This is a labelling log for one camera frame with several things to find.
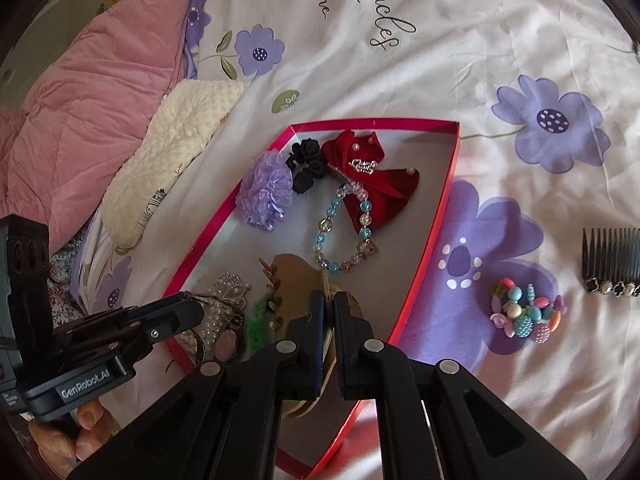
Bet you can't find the purple lace scrunchie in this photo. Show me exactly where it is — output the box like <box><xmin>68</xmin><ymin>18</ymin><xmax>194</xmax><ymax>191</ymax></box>
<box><xmin>235</xmin><ymin>152</ymin><xmax>295</xmax><ymax>231</ymax></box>

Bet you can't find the pearl bracelet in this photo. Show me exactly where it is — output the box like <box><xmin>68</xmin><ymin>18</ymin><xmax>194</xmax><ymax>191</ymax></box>
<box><xmin>180</xmin><ymin>305</ymin><xmax>246</xmax><ymax>356</ymax></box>

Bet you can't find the black scrunchie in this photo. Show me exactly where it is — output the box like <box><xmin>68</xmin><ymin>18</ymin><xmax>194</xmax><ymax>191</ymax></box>
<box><xmin>286</xmin><ymin>139</ymin><xmax>328</xmax><ymax>196</ymax></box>

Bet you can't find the colourful bead bracelet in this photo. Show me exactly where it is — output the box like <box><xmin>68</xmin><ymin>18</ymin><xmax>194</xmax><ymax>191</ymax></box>
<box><xmin>490</xmin><ymin>276</ymin><xmax>570</xmax><ymax>345</ymax></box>

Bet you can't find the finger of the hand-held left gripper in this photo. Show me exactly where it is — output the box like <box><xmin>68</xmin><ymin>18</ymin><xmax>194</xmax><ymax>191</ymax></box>
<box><xmin>120</xmin><ymin>293</ymin><xmax>203</xmax><ymax>312</ymax></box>
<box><xmin>54</xmin><ymin>309</ymin><xmax>206</xmax><ymax>357</ymax></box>

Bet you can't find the rhinestone hair clip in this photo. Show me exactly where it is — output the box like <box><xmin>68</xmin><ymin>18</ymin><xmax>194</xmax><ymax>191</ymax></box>
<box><xmin>200</xmin><ymin>271</ymin><xmax>252</xmax><ymax>313</ymax></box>

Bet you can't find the red velvet bow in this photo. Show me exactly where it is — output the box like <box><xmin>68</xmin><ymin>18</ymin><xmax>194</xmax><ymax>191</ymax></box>
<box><xmin>320</xmin><ymin>130</ymin><xmax>421</xmax><ymax>235</ymax></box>

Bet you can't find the bangle with pink oval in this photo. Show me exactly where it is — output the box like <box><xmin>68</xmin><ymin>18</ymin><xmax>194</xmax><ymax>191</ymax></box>
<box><xmin>192</xmin><ymin>327</ymin><xmax>246</xmax><ymax>366</ymax></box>

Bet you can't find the crystal bead bracelet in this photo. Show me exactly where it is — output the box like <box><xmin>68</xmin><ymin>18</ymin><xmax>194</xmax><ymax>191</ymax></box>
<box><xmin>312</xmin><ymin>182</ymin><xmax>378</xmax><ymax>273</ymax></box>

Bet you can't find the green hair tie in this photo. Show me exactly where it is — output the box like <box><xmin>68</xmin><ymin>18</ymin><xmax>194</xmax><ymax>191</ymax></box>
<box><xmin>245</xmin><ymin>292</ymin><xmax>281</xmax><ymax>361</ymax></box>

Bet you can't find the dark hair comb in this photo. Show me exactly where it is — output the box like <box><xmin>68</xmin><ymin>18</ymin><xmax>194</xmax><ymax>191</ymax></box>
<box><xmin>582</xmin><ymin>226</ymin><xmax>640</xmax><ymax>298</ymax></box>

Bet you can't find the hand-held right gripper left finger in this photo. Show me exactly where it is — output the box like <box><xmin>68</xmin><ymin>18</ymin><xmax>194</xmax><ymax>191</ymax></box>
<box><xmin>67</xmin><ymin>290</ymin><xmax>328</xmax><ymax>480</ymax></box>

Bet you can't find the white floral bedsheet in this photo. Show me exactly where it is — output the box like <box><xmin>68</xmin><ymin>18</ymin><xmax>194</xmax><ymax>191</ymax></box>
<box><xmin>70</xmin><ymin>0</ymin><xmax>640</xmax><ymax>480</ymax></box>

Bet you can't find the red cardboard box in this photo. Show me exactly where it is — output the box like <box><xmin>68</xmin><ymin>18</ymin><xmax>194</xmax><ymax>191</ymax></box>
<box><xmin>162</xmin><ymin>117</ymin><xmax>461</xmax><ymax>478</ymax></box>

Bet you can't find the small-flower patterned cloth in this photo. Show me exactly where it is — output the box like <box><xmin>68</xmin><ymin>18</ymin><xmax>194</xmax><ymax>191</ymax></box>
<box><xmin>47</xmin><ymin>230</ymin><xmax>93</xmax><ymax>321</ymax></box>

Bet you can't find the person's left hand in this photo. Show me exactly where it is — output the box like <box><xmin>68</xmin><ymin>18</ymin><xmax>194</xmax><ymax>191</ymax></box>
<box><xmin>27</xmin><ymin>400</ymin><xmax>118</xmax><ymax>478</ymax></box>

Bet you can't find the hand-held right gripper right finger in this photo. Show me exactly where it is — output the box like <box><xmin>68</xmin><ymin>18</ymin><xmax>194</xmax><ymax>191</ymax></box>
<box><xmin>332</xmin><ymin>291</ymin><xmax>588</xmax><ymax>480</ymax></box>

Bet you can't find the pink quilt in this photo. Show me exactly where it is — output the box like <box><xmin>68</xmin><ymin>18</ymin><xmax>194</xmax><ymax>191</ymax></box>
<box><xmin>0</xmin><ymin>0</ymin><xmax>221</xmax><ymax>256</ymax></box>

